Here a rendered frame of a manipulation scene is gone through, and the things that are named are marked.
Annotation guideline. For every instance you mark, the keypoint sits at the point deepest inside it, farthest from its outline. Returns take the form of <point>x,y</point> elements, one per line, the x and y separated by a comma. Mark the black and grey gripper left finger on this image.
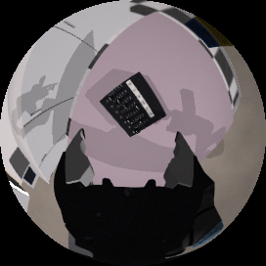
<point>73,172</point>

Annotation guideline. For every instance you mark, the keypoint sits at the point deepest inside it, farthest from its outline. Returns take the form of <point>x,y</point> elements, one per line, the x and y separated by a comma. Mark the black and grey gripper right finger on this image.
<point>184,175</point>

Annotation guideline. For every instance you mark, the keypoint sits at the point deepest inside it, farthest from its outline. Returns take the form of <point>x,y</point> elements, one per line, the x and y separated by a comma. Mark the black lighting desk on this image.
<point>139,106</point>

